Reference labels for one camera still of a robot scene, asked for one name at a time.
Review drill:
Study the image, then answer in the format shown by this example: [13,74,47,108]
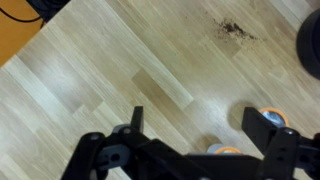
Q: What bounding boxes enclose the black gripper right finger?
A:
[241,106,320,180]

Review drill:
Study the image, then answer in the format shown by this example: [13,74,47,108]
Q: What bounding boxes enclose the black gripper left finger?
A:
[61,105,188,180]

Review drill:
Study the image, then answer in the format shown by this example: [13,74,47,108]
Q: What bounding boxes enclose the coffee pod with dark lid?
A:
[258,107,290,129]

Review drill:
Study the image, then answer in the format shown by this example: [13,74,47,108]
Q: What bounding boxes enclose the coffee pod with green lid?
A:
[207,143,243,156]

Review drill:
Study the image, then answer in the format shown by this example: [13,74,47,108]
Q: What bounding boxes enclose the black Keurig coffee machine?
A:
[296,8,320,81]

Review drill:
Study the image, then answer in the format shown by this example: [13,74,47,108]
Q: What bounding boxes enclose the spilled coffee grounds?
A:
[212,18,266,43]

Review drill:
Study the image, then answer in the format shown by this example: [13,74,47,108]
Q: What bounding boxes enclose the small black side table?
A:
[25,0,72,23]

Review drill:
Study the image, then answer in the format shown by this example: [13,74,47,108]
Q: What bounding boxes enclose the thin black cable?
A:
[0,6,44,24]

